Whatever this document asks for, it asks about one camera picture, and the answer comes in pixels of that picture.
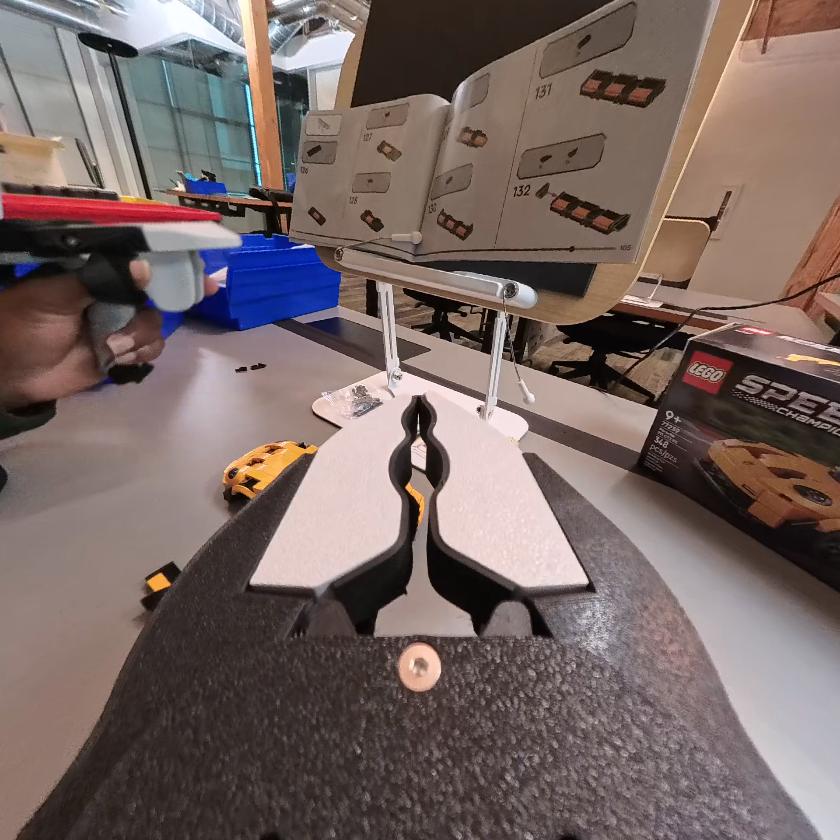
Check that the wooden pillar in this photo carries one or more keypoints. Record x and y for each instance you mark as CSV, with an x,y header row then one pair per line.
x,y
262,98

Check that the black floor lamp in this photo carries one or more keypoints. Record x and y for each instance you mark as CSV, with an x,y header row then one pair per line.
x,y
108,46

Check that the wooden desk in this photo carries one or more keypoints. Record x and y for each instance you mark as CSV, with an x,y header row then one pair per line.
x,y
722,318

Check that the yellow lego car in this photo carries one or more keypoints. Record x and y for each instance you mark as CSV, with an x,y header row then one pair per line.
x,y
262,469

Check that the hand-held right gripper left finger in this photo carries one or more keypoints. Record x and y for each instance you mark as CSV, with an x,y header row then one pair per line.
x,y
334,512

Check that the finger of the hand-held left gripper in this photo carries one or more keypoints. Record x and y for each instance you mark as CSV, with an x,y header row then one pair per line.
x,y
190,237

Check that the lego set box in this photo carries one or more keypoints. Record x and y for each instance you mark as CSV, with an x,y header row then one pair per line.
x,y
754,407

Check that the stacked blue plastic bins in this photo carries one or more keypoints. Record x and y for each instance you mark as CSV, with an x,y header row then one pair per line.
x,y
282,282

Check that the beige chair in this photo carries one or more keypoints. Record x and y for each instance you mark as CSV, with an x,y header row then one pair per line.
x,y
682,249

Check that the brown desk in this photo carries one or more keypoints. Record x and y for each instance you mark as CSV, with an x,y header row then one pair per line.
x,y
229,202

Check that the person's left hand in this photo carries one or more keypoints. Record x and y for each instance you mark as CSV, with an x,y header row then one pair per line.
x,y
39,341

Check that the white book stand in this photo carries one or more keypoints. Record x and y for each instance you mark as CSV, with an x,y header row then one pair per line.
x,y
459,283

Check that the lego instruction booklet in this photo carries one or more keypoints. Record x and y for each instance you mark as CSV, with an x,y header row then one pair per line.
x,y
558,131

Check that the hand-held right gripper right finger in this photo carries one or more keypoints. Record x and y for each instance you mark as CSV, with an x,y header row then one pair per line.
x,y
505,512

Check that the small blue bin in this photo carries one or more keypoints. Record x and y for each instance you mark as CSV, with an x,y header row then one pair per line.
x,y
205,186

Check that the beige box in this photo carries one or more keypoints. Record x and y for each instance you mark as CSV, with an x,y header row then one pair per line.
x,y
33,161

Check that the black office chair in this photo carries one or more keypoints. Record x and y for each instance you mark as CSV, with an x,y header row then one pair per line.
x,y
443,315
610,341

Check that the clear bag of small parts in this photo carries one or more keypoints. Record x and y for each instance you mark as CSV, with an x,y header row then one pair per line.
x,y
358,397

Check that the black and yellow lego strip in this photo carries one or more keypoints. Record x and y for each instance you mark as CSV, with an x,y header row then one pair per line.
x,y
161,581

